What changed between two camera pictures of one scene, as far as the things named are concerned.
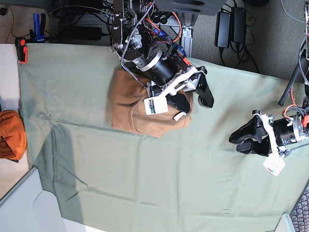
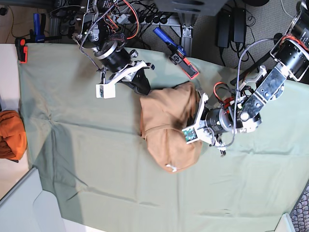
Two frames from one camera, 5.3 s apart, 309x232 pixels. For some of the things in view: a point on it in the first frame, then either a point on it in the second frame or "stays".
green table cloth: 193,179 stays
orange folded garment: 13,137 stays
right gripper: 167,73 -> 118,62
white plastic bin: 27,208 stays
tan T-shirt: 129,113 -> 164,113
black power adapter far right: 238,24 stays
